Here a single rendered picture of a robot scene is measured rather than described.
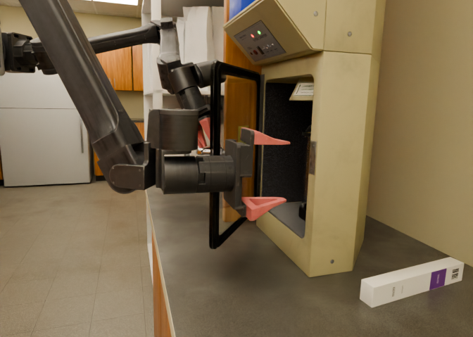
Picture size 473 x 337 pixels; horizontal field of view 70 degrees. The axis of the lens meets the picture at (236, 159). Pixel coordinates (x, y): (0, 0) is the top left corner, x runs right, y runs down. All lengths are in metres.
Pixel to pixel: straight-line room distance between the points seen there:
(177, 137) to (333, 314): 0.42
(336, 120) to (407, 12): 0.56
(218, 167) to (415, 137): 0.73
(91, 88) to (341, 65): 0.46
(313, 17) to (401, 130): 0.56
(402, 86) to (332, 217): 0.54
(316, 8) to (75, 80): 0.44
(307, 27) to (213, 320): 0.55
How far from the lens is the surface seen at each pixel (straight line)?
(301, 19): 0.68
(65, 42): 0.57
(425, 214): 1.10
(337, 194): 0.74
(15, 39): 1.33
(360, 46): 0.74
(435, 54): 1.08
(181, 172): 0.49
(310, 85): 0.80
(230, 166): 0.50
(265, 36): 0.79
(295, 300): 0.70
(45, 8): 0.60
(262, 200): 0.57
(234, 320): 0.64
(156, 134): 0.50
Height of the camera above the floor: 1.31
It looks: 10 degrees down
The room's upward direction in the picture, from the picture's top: 1 degrees clockwise
